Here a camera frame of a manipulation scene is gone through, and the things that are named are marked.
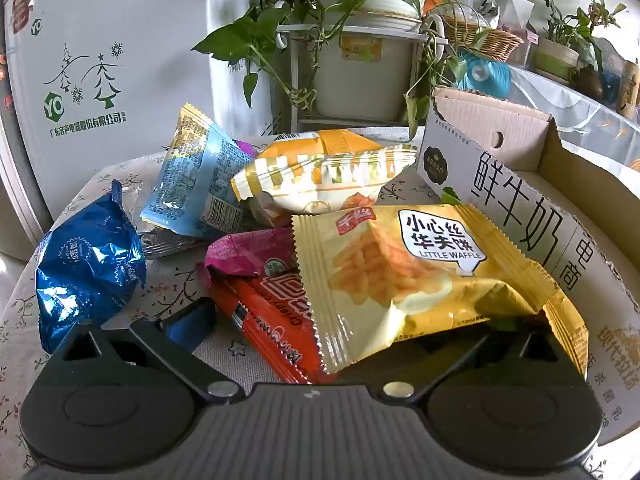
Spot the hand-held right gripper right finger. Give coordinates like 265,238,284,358
377,317,590,406

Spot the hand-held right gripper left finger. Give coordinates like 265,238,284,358
47,297,241,404

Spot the clear plastic packet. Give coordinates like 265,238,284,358
135,227,211,260

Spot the orange snack packet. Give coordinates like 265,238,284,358
207,272,341,386

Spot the pink snack packet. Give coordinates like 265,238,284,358
197,227,301,286

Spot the yellow waffle snack packet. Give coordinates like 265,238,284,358
291,204,590,381

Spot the shiny dark blue snack packet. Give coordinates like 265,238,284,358
35,180,147,355

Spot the light blue snack packet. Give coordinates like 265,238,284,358
140,103,257,238

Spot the yellow white striped snack packet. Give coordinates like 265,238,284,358
230,129,418,215

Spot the printed cardboard box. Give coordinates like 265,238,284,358
417,86,640,446

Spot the white plant stand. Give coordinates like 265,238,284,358
275,10,448,133

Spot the green pothos plant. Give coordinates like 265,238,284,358
191,0,481,136

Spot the white freezer with tree print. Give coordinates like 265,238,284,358
0,0,216,263

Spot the white square plant pot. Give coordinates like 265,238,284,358
312,30,426,121

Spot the clear plastic table cover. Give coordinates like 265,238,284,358
507,62,640,168

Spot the blue ribbon roll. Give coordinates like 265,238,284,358
455,50,512,101

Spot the dark brown teapot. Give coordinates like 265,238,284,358
572,65,606,101

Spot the wicker basket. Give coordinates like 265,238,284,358
440,12,525,63

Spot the small potted plant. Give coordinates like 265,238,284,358
532,0,628,83

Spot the small blue container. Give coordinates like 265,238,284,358
601,69,621,103

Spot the beige bottle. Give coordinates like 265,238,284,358
617,60,640,121

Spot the pink lidded container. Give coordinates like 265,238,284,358
500,22,540,63

